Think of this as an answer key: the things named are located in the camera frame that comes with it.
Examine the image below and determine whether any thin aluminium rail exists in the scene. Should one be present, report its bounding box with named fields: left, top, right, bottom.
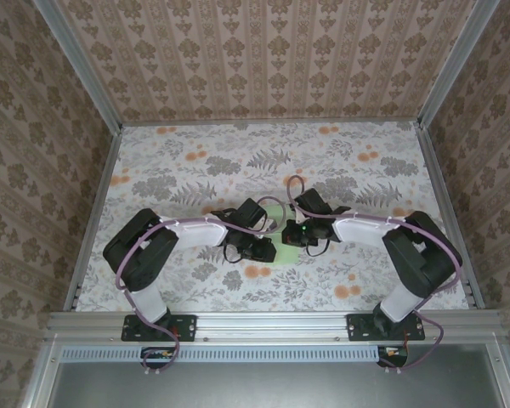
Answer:
left=121, top=117, right=422, bottom=128

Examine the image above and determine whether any floral table cover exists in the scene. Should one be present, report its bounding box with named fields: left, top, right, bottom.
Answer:
left=74, top=122, right=472, bottom=314

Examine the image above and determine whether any wide aluminium frame rail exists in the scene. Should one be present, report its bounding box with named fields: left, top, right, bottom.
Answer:
left=46, top=309, right=503, bottom=344

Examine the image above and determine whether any grey slotted cable duct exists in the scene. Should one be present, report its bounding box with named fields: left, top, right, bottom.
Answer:
left=61, top=344, right=382, bottom=363

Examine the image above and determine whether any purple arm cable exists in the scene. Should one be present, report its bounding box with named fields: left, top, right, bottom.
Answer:
left=116, top=195, right=288, bottom=376
left=286, top=174, right=465, bottom=374

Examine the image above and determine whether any green cloth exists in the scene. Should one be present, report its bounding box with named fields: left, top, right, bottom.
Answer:
left=261, top=202, right=301, bottom=266

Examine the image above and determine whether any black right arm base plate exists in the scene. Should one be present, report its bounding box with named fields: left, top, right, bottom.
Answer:
left=347, top=312, right=427, bottom=343

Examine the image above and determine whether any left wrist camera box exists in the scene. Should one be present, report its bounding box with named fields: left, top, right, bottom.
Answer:
left=233, top=197, right=269, bottom=233

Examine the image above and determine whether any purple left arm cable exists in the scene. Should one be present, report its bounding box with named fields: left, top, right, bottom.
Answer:
left=116, top=195, right=288, bottom=376

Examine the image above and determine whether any grey metal panel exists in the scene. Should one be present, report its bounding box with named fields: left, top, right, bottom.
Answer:
left=46, top=343, right=507, bottom=408

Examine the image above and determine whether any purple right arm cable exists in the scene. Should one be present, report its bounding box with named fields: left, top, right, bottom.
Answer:
left=286, top=174, right=465, bottom=374

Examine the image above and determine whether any aluminium side rail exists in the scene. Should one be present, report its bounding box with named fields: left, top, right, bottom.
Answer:
left=416, top=121, right=486, bottom=310
left=62, top=122, right=125, bottom=311

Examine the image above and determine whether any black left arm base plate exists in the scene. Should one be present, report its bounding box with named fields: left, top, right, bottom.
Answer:
left=122, top=313, right=197, bottom=343

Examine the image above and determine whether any aluminium frame post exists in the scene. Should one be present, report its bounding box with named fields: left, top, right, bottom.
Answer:
left=36, top=0, right=125, bottom=133
left=415, top=0, right=505, bottom=129

